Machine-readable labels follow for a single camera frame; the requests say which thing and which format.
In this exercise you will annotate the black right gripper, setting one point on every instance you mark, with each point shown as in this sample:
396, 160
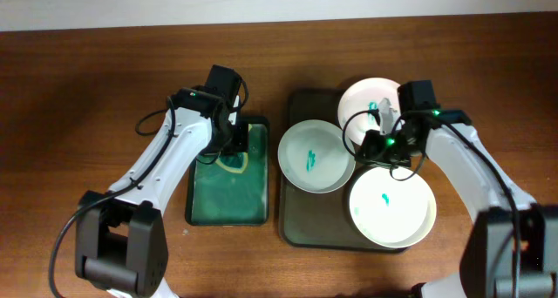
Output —
373, 143

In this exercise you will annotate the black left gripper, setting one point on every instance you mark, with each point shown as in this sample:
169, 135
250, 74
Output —
242, 143

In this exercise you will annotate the green yellow scrub sponge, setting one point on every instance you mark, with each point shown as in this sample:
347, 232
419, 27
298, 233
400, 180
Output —
233, 162

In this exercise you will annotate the cream white plate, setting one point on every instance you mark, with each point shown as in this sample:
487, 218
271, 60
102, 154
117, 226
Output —
392, 209

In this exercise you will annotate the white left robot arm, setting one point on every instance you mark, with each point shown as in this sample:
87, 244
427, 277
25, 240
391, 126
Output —
121, 244

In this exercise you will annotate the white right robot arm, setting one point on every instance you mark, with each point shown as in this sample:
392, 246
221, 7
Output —
512, 249

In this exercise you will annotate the green rectangular tray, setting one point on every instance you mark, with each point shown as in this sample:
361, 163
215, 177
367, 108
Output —
216, 197

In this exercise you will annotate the dark grey serving tray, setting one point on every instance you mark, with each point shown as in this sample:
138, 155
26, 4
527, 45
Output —
321, 220

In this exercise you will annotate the pink white plate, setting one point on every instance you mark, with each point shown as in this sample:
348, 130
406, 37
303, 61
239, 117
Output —
364, 95

